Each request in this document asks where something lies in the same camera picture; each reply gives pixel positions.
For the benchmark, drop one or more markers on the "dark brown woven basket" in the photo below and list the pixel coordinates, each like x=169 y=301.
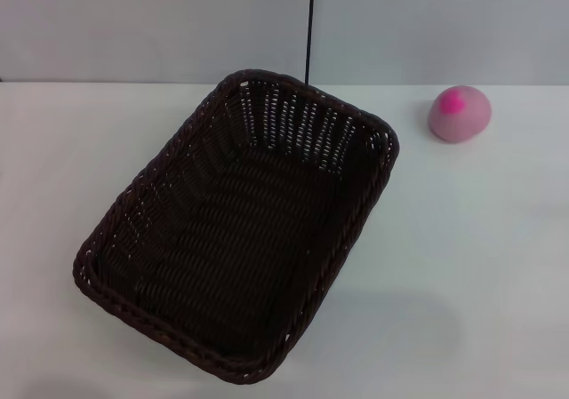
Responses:
x=231 y=239

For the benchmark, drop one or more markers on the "pink peach toy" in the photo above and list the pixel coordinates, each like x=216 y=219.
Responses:
x=462 y=119

